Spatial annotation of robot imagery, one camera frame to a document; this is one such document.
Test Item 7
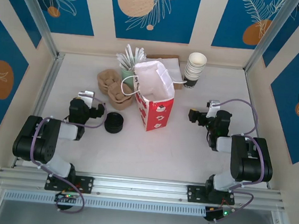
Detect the red white paper bag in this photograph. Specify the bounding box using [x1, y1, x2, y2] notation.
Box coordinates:
[116, 56, 189, 135]

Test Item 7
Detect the paper coffee cup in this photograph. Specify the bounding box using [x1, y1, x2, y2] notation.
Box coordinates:
[187, 51, 209, 70]

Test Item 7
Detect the stack of black cup lids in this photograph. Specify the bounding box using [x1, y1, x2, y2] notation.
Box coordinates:
[103, 111, 126, 135]

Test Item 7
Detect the stack of paper cups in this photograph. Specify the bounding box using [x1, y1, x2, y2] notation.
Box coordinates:
[181, 59, 206, 92]

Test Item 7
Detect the brown cardboard napkin tray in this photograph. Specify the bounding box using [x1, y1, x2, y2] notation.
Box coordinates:
[143, 52, 190, 92]

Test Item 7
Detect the white paper napkin stack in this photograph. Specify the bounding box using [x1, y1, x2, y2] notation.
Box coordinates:
[157, 56, 186, 84]

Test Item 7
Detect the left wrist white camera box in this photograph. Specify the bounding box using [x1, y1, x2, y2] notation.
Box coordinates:
[77, 90, 96, 104]

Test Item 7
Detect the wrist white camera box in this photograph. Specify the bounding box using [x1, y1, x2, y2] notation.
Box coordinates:
[205, 98, 221, 119]
[77, 90, 96, 104]

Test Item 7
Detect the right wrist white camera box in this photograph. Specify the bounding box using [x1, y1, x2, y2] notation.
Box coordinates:
[205, 98, 221, 119]

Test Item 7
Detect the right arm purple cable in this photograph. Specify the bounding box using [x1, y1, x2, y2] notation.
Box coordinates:
[204, 97, 273, 224]

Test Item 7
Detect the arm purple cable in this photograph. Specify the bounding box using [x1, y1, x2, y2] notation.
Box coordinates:
[24, 90, 109, 217]
[204, 97, 273, 224]

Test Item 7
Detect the aluminium table side rail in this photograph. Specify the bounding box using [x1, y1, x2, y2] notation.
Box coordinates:
[233, 70, 283, 190]
[12, 48, 66, 172]

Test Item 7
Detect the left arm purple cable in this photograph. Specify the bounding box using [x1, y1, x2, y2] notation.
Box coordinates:
[24, 90, 109, 217]

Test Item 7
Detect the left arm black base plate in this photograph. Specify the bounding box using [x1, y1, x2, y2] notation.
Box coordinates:
[44, 172, 94, 195]

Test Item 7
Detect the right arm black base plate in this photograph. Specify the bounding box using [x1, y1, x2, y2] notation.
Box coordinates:
[186, 184, 237, 207]

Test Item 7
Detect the aluminium mounting rail frame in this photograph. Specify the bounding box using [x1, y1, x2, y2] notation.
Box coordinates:
[0, 160, 288, 220]

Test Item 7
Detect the aluminium frame post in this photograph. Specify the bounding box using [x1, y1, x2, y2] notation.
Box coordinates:
[3, 0, 71, 61]
[243, 0, 298, 78]

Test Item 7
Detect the grey slotted cable duct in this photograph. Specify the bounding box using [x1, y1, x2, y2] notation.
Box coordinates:
[2, 185, 207, 221]

